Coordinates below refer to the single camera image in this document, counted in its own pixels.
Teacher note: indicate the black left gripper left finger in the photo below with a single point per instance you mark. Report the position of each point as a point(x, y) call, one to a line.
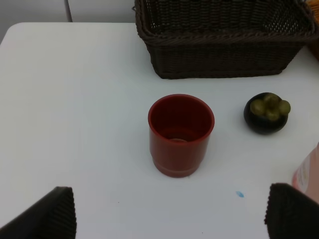
point(51, 217)

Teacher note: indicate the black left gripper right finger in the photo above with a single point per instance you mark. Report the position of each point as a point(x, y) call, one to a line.
point(290, 214)

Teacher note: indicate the pink bottle white cap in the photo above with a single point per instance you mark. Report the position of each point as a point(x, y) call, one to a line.
point(306, 177)

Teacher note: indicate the dark purple mangosteen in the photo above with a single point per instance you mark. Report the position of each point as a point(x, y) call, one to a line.
point(266, 113)

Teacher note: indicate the red plastic cup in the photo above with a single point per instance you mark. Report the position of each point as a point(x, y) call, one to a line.
point(180, 128)

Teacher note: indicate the dark brown wicker basket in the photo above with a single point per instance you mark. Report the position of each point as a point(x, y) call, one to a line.
point(223, 38)

